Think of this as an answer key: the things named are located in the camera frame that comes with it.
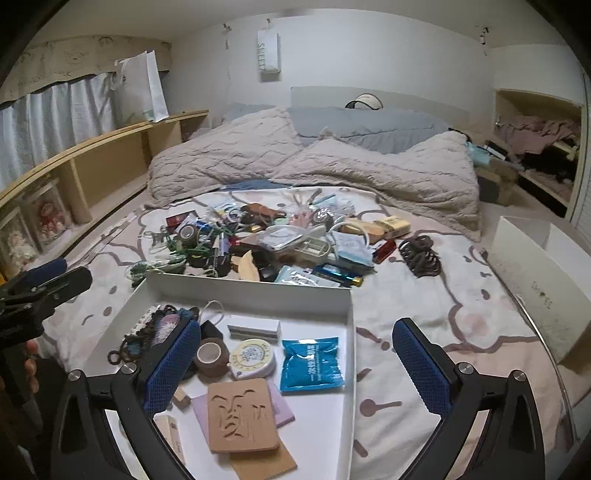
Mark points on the clear display box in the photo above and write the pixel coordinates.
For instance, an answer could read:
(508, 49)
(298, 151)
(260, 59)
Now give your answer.
(18, 242)
(48, 219)

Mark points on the wooden bedside table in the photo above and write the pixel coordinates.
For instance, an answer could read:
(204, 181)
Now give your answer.
(496, 184)

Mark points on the patterned fabric pouch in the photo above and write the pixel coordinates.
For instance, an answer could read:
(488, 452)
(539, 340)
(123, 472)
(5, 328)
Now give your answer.
(145, 323)

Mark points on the beige patterned valance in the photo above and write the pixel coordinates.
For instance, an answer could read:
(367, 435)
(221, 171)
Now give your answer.
(69, 64)

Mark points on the white curtain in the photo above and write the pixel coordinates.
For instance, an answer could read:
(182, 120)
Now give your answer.
(55, 124)

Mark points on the white sun visor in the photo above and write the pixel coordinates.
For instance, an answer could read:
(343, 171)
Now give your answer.
(364, 100)

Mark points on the yellow small box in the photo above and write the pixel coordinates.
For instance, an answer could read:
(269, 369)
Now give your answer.
(392, 226)

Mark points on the grey compartment organiser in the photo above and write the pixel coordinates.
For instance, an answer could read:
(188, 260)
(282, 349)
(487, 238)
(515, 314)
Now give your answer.
(313, 249)

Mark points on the blue face mask stack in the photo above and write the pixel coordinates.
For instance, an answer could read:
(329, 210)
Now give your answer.
(351, 249)

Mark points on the silver marker pen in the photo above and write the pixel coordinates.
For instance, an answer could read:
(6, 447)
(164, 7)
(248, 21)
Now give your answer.
(225, 243)

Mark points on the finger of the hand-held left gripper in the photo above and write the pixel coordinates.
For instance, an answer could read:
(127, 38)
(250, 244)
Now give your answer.
(44, 272)
(60, 282)

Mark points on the small black box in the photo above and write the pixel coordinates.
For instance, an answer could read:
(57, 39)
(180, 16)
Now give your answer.
(210, 330)

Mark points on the wooden bedside shelf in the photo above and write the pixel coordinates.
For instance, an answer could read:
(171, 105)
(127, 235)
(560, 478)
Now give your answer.
(106, 157)

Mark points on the white paper bag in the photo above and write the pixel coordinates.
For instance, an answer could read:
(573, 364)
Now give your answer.
(141, 87)

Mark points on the wooden stamp block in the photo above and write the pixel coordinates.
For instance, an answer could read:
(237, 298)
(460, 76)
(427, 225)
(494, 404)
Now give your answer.
(171, 438)

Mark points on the printed bed sheet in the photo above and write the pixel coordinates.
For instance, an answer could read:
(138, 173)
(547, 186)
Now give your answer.
(415, 300)

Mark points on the wardrobe niche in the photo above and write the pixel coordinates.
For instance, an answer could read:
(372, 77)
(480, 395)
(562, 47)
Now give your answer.
(508, 99)

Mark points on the red shiny box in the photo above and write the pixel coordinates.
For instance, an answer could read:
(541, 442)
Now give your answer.
(180, 219)

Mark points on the white rectangular box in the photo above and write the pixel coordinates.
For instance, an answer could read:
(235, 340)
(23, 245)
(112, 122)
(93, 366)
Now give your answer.
(254, 328)

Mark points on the clear packet with mask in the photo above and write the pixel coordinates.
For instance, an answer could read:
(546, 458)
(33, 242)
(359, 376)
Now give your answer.
(279, 240)

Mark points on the light blue packet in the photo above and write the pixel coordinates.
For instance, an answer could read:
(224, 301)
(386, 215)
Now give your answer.
(295, 276)

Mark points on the brown leather sheet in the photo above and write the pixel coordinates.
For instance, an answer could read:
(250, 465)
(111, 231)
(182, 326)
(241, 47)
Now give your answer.
(268, 459)

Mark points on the wooden fan-shaped piece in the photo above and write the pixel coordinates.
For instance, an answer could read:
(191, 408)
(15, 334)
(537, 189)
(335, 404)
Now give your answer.
(247, 267)

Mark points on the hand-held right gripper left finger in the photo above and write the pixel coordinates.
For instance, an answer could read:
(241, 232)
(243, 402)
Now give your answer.
(171, 367)

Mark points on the white hanging sign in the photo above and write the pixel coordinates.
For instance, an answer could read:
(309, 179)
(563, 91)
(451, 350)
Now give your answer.
(268, 55)

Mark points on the brown tape roll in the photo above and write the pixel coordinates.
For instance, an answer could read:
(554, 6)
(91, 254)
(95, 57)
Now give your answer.
(181, 237)
(217, 369)

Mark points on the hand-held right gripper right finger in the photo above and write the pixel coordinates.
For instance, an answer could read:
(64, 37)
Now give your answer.
(421, 367)

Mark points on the grey pillow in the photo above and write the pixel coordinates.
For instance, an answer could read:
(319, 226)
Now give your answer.
(369, 124)

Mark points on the white shallow container box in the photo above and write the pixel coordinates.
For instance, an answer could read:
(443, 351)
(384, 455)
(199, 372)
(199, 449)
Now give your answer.
(318, 323)

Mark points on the blue cloth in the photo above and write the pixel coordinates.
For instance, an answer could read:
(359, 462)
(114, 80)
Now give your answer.
(249, 185)

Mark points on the heap of mixed small clutter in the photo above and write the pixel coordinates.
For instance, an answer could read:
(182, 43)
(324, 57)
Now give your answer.
(221, 217)

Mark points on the pile of clothes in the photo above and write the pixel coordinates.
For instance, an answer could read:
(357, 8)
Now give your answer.
(540, 134)

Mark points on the round white tin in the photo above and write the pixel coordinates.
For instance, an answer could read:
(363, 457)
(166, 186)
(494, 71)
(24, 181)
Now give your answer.
(253, 357)

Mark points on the tan carved pad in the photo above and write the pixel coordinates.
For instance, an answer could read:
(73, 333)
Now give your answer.
(240, 415)

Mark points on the white headboard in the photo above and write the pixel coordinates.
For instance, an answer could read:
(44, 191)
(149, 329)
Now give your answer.
(318, 97)

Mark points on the white sliding door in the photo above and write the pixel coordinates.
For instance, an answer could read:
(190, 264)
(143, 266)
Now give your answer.
(582, 198)

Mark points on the person's left hand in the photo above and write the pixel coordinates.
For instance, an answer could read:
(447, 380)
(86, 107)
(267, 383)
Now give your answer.
(32, 369)

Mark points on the beige blanket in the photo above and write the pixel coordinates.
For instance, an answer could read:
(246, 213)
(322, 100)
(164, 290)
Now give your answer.
(231, 157)

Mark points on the teal bundle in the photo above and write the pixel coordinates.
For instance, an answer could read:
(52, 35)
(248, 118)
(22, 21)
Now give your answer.
(479, 154)

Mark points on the dark blue shiny tube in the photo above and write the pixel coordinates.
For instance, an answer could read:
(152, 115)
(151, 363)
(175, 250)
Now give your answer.
(337, 274)

